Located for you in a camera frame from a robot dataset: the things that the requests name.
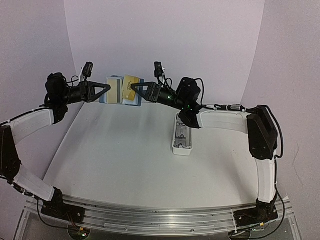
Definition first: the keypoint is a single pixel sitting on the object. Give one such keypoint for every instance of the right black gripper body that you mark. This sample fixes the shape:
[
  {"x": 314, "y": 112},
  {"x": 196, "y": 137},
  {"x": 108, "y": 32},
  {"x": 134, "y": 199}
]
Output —
[{"x": 176, "y": 102}]

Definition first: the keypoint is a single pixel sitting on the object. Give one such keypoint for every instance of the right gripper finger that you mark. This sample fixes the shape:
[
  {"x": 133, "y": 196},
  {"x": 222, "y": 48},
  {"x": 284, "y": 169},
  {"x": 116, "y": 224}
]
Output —
[
  {"x": 145, "y": 92},
  {"x": 143, "y": 85}
]

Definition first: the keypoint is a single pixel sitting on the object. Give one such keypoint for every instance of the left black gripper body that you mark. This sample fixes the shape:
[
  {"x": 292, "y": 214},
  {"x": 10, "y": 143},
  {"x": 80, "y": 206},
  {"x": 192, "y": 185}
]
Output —
[{"x": 82, "y": 95}]

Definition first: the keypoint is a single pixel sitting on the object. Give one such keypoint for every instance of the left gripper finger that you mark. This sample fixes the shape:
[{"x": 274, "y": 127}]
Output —
[
  {"x": 97, "y": 85},
  {"x": 93, "y": 96}
]

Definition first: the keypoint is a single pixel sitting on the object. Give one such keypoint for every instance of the gold credit card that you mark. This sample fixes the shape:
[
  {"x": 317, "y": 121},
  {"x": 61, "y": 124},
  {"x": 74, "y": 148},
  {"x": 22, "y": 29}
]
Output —
[{"x": 114, "y": 95}]

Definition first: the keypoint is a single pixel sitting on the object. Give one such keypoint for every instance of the blue card holder wallet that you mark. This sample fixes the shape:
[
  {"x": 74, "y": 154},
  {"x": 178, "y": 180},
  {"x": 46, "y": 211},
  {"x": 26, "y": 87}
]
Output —
[{"x": 136, "y": 103}]

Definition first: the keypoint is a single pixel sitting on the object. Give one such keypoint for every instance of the silver cards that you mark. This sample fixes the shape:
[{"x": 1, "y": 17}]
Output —
[{"x": 127, "y": 92}]

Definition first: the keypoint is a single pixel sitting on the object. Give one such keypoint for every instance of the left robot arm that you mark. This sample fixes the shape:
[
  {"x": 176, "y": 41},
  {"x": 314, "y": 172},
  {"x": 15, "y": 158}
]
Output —
[{"x": 17, "y": 130}]

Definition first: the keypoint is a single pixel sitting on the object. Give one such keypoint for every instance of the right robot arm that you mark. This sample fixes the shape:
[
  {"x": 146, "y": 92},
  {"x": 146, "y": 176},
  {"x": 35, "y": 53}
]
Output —
[{"x": 258, "y": 123}]

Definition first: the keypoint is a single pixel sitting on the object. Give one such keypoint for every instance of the white plastic tray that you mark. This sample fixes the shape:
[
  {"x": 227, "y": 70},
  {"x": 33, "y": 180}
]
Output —
[{"x": 182, "y": 138}]

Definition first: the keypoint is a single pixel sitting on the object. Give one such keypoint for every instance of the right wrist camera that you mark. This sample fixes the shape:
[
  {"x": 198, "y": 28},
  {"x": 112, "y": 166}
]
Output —
[{"x": 159, "y": 72}]

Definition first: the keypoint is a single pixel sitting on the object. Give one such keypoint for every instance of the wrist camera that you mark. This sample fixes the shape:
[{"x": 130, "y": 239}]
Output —
[
  {"x": 86, "y": 71},
  {"x": 159, "y": 72}
]

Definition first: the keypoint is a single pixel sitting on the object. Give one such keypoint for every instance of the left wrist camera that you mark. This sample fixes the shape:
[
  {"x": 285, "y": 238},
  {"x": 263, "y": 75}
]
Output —
[{"x": 86, "y": 71}]

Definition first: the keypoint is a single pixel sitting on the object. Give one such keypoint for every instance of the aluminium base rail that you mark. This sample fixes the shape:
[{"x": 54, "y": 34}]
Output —
[{"x": 178, "y": 222}]

